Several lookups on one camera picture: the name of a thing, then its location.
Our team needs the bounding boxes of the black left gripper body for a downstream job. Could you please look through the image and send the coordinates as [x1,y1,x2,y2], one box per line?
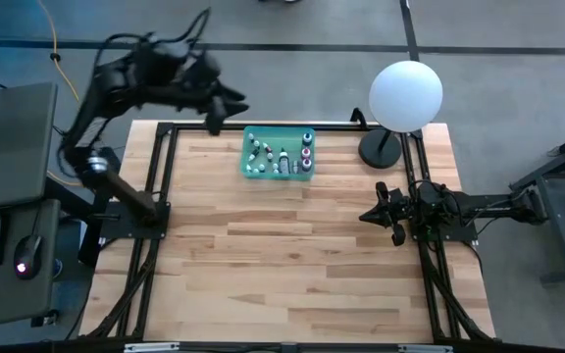
[181,48,232,137]

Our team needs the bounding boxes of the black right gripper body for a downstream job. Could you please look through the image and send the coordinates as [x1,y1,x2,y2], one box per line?
[376,180,414,247]

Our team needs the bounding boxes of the teal translucent plastic bin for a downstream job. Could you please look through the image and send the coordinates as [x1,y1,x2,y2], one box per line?
[239,126,317,182]

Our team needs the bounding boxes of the black table clamp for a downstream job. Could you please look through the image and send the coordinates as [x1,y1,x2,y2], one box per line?
[349,107,368,129]

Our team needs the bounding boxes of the white globe lamp black base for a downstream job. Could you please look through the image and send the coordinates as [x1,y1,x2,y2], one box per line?
[358,60,444,170]

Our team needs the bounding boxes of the black metal cart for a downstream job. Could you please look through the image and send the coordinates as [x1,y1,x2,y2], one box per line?
[507,122,565,285]

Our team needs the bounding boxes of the grey side table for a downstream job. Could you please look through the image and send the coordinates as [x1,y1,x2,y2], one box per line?
[0,81,59,213]

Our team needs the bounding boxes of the black computer mouse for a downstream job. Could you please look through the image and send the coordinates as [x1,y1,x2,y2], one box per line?
[13,233,46,281]

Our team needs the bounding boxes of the black aluminium table frame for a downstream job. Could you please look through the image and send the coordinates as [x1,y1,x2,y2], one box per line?
[80,121,497,347]

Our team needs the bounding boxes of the silver edge bracket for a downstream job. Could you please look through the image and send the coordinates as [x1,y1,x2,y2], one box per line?
[398,343,454,353]
[124,341,180,353]

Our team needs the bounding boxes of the yellow extension cable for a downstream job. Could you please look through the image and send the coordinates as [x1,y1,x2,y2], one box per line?
[39,0,98,188]

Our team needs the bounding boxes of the black gantry post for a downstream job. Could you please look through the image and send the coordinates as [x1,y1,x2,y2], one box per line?
[44,145,123,269]

